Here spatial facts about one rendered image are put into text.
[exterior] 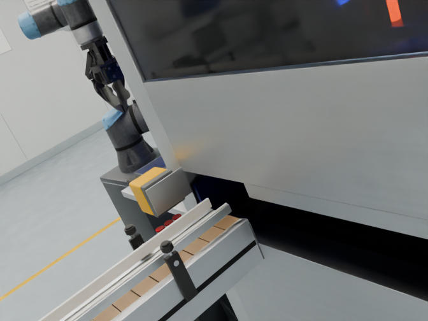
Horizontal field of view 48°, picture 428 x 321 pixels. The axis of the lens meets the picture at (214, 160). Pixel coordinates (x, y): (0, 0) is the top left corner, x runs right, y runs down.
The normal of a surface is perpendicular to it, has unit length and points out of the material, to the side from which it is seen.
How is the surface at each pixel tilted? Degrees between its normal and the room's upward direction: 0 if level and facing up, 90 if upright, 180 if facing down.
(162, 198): 90
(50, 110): 90
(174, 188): 90
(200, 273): 90
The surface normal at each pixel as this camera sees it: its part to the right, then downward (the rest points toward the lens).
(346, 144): -0.73, 0.50
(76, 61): 0.58, 0.09
